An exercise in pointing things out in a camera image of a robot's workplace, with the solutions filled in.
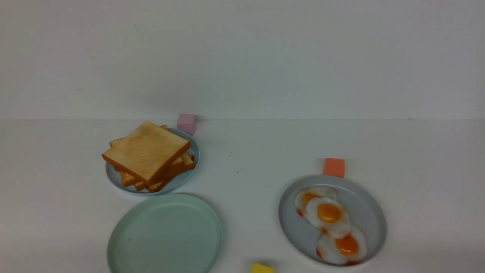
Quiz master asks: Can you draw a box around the fried egg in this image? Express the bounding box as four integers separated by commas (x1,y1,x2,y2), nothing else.
305,198,352,239
293,187,337,219
316,226,368,266

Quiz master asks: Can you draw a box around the pink foam cube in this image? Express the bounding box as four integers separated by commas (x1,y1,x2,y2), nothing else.
177,113,196,135

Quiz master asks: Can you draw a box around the orange foam cube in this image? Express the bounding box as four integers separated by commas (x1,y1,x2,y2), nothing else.
322,158,346,179

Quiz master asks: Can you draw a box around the green empty plate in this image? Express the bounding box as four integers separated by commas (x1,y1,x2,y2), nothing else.
107,193,224,273

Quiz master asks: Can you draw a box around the yellow foam cube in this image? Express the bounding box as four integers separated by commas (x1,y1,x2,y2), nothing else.
250,263,275,273

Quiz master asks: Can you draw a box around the light blue bread plate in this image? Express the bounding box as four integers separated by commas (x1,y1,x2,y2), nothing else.
105,128,200,197

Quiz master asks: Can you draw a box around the grey egg plate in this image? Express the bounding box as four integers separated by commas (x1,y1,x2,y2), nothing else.
278,175,387,268

